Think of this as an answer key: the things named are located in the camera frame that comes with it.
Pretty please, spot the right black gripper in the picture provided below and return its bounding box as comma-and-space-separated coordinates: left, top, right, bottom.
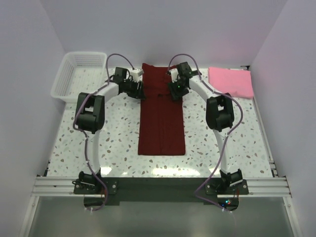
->
167, 78, 189, 101

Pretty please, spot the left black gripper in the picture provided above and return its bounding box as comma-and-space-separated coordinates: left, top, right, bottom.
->
123, 78, 146, 99

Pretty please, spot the dark red t shirt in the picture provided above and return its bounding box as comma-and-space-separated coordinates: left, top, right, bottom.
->
138, 63, 186, 156

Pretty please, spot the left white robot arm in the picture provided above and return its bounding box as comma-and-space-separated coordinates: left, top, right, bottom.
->
73, 67, 145, 194

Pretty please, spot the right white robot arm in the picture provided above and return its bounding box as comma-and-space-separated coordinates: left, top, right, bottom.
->
167, 62, 243, 194

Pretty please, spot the white plastic basket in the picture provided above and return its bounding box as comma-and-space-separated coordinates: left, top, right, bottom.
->
50, 51, 107, 103

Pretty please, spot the folded pink t shirt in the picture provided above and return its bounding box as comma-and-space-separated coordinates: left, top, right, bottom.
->
208, 67, 254, 99

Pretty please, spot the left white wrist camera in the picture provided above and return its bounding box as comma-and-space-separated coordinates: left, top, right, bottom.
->
130, 69, 144, 82

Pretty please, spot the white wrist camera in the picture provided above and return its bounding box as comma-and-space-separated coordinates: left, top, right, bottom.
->
167, 69, 179, 82
130, 69, 144, 82

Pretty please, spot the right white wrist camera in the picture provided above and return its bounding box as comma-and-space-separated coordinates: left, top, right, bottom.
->
167, 69, 179, 82

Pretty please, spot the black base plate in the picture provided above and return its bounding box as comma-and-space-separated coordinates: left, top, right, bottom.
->
72, 174, 249, 210

